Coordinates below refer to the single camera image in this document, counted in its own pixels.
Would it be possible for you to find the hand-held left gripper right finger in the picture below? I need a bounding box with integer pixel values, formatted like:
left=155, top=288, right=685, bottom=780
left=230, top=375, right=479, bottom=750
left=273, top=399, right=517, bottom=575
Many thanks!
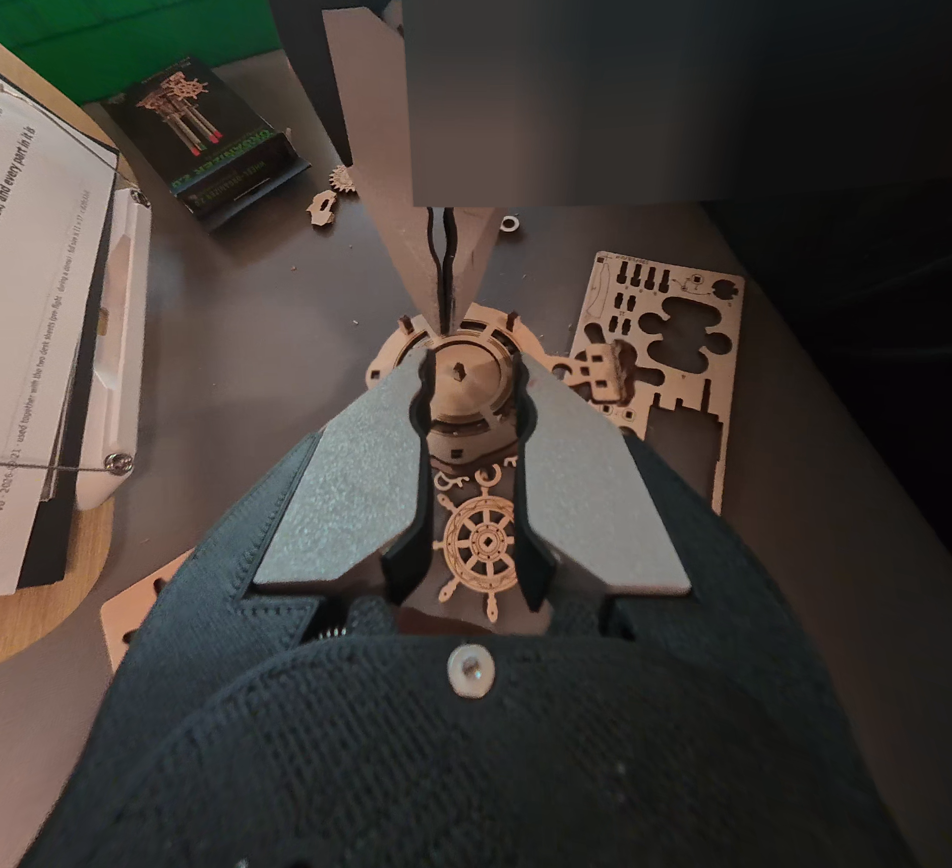
left=513, top=352, right=693, bottom=612

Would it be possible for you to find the black model kit box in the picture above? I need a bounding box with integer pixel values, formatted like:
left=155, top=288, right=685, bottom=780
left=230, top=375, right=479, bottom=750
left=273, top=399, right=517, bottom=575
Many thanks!
left=100, top=54, right=313, bottom=233

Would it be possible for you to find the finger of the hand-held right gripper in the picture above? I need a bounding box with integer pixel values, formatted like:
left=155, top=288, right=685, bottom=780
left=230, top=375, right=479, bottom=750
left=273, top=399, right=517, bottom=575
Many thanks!
left=323, top=9, right=447, bottom=334
left=446, top=208, right=498, bottom=330

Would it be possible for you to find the wooden ship wheel part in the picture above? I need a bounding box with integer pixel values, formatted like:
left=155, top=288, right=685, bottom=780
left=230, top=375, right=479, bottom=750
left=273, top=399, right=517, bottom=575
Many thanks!
left=433, top=485, right=519, bottom=622

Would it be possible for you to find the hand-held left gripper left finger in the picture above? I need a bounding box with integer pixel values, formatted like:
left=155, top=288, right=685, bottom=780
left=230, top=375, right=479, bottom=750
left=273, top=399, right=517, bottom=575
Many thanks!
left=253, top=349, right=434, bottom=601

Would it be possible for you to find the wavy-edged wooden sheet strip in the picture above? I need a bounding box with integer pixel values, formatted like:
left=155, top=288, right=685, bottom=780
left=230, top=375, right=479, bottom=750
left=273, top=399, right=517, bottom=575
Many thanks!
left=100, top=548, right=198, bottom=672

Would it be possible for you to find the wooden sheet with cloud cutouts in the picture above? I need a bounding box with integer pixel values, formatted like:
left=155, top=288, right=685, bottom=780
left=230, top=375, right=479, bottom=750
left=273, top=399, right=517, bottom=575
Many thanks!
left=569, top=251, right=746, bottom=517

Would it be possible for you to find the round wooden model assembly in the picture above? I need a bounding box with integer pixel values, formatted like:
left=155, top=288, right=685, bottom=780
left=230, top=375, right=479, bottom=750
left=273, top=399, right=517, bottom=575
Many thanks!
left=364, top=306, right=635, bottom=490

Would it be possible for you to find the instruction board on stand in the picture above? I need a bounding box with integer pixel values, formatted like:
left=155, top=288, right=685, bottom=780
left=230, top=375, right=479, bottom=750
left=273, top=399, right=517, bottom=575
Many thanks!
left=0, top=43, right=156, bottom=663

